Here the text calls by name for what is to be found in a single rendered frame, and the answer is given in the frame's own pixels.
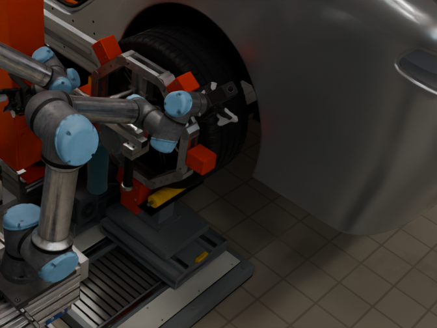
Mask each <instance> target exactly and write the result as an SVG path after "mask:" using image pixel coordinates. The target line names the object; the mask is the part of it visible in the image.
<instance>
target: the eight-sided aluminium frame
mask: <svg viewBox="0 0 437 328"><path fill-rule="evenodd" d="M124 66H125V67H127V68H129V69H130V70H132V71H135V72H136V73H137V74H138V75H140V76H142V77H145V78H146V79H148V81H150V82H152V83H153V84H154V85H157V86H158V87H159V89H160V91H161V93H162V95H163V97H164V99H165V98H166V96H167V95H168V91H167V90H166V87H167V86H168V85H169V84H170V83H171V82H173V80H175V77H174V74H171V73H170V72H169V71H167V70H165V69H163V68H161V67H160V66H158V65H156V64H155V63H153V62H152V61H150V60H148V59H147V58H145V57H143V56H142V55H139V54H138V52H135V51H133V50H130V51H127V52H125V53H123V54H120V55H118V56H116V57H115V58H114V59H112V60H111V61H109V62H107V63H105V64H104V65H103V66H100V67H99V68H97V69H95V70H94V71H93V72H92V76H91V79H92V83H91V96H93V97H100V98H104V97H107V96H108V89H109V75H110V74H112V73H113V72H115V71H117V70H119V69H120V68H122V67H124ZM93 124H94V125H95V127H96V129H97V131H98V132H99V127H100V125H101V123H93ZM199 131H200V128H199V126H198V122H197V121H196V120H195V117H194V116H192V117H190V119H189V121H188V123H187V124H186V126H185V128H184V130H183V132H182V134H181V138H180V143H179V152H178V162H177V167H176V169H174V170H172V171H168V172H165V173H162V174H157V173H156V172H154V171H153V170H151V169H150V168H149V167H147V166H145V165H144V164H143V163H141V162H140V161H139V160H137V159H135V160H134V168H133V177H134V178H135V179H137V180H138V181H139V182H141V183H142V184H144V185H145V186H146V187H148V188H149V189H156V188H158V187H161V186H164V185H168V184H171V183H174V182H179V181H181V180H183V179H185V178H186V177H188V176H190V175H191V174H192V173H193V169H191V168H190V167H188V166H187V165H186V159H187V151H188V150H190V149H191V148H193V147H195V146H196V145H197V144H198V136H199V134H200V132H199ZM109 155H110V157H111V159H112V160H113V162H114V164H115V165H116V166H117V167H121V168H122V169H124V158H125V156H124V155H123V154H122V151H121V152H119V153H117V154H113V153H111V152H109Z"/></svg>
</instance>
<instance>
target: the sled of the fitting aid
mask: <svg viewBox="0 0 437 328"><path fill-rule="evenodd" d="M100 232H101V233H103V234H104V235H106V236H107V237H108V238H109V239H111V240H112V241H113V242H115V244H117V245H118V246H119V247H121V248H122V249H123V250H124V251H126V252H127V253H128V254H130V255H131V256H132V257H133V258H135V259H136V260H138V261H139V262H140V263H141V264H142V265H144V266H145V267H147V268H148V269H149V270H150V271H151V272H153V273H154V274H155V275H157V276H158V277H159V278H160V279H162V280H163V281H164V282H166V283H167V284H168V285H169V286H171V287H172V288H173V289H175V290H176V289H177V288H178V287H180V286H181V285H182V284H183V283H185V282H186V281H187V280H189V279H190V278H191V277H193V276H194V275H195V274H197V272H199V271H200V270H202V269H203V268H204V267H205V266H207V265H208V264H210V263H211V262H212V261H213V260H214V259H216V258H217V257H219V256H220V255H221V254H222V253H224V252H225V251H226V246H227V242H228V240H227V239H226V238H224V237H223V236H221V235H220V234H219V233H217V232H215V231H214V230H213V229H212V228H210V227H209V230H208V231H207V232H205V233H203V234H202V235H201V236H199V237H198V238H196V239H195V240H194V241H192V242H191V243H190V244H188V245H187V246H186V247H184V248H182V250H180V251H178V252H177V253H176V254H175V255H173V256H171V257H170V258H169V259H168V260H164V259H162V258H161V257H160V256H159V255H157V254H156V253H154V252H153V251H152V250H151V249H149V248H148V247H147V246H145V245H144V244H143V243H141V242H140V241H139V240H138V239H137V238H135V237H134V236H132V235H131V234H130V233H129V232H127V231H126V230H124V229H123V228H122V227H121V226H119V225H118V224H116V223H115V222H114V221H113V220H112V219H110V218H109V217H107V216H106V217H104V218H103V219H101V220H100Z"/></svg>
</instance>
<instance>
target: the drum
mask: <svg viewBox="0 0 437 328"><path fill-rule="evenodd" d="M134 125H135V126H136V127H138V128H140V129H141V130H142V131H143V137H145V138H147V139H148V134H149V133H148V132H146V131H145V130H144V129H142V128H141V127H140V126H139V125H137V124H134ZM99 138H100V141H101V143H102V145H103V146H104V147H105V148H106V149H107V150H108V151H109V152H111V153H113V154H117V153H119V152H121V151H122V149H123V144H124V143H126V142H128V141H129V140H127V139H126V138H125V137H123V136H122V135H120V134H119V133H117V132H116V131H114V130H113V129H111V128H110V127H108V126H107V125H106V124H101V125H100V127H99Z"/></svg>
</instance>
